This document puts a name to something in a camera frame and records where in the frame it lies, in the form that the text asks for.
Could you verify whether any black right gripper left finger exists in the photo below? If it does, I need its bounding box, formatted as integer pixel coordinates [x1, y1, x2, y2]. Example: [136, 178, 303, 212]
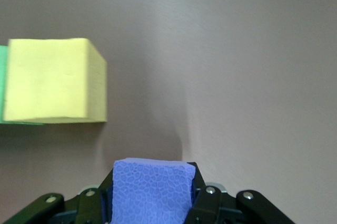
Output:
[0, 167, 115, 224]

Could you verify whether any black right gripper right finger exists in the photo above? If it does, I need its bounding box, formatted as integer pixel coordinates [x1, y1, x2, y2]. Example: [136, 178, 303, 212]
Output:
[184, 162, 293, 224]

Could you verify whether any purple foam cube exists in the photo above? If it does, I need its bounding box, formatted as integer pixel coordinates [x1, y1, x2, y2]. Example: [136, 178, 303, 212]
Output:
[112, 157, 197, 224]

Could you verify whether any yellow foam cube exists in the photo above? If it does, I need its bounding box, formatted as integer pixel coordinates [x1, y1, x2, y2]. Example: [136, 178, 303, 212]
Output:
[2, 37, 107, 124]

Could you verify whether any green foam cube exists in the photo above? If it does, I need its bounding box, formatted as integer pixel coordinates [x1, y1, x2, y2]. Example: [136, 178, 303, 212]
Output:
[0, 45, 44, 125]

